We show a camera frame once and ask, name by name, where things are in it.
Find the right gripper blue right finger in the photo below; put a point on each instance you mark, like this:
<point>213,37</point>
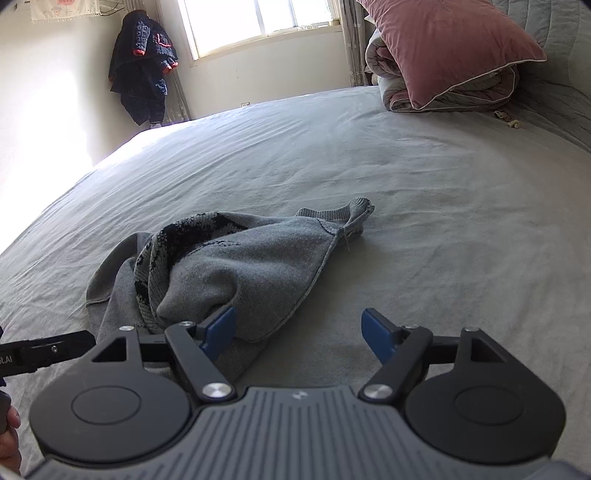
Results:
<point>385,338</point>

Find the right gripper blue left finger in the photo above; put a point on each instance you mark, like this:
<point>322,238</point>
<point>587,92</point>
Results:
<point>216,333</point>

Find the grey knit sweater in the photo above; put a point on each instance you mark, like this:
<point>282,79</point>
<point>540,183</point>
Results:
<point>264,267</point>

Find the person left hand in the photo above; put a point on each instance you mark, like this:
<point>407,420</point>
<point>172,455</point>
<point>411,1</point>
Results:
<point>10,455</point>

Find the grey bed sheet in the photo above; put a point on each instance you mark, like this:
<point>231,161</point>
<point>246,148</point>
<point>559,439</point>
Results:
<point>475,224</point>

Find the small brown debris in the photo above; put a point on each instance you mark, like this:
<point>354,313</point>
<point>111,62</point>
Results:
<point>507,118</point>

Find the pink velvet pillow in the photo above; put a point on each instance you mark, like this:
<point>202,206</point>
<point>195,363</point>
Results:
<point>441,56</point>

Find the dark hanging jacket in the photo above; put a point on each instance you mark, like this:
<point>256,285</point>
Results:
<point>143,54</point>

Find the grey quilted headboard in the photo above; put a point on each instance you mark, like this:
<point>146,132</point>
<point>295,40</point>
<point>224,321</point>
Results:
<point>555,95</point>

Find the grey patterned curtain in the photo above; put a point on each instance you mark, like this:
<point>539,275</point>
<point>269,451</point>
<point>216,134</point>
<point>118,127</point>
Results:
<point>352,19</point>

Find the white wall hanging cloth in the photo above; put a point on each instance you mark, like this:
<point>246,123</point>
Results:
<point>62,10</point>

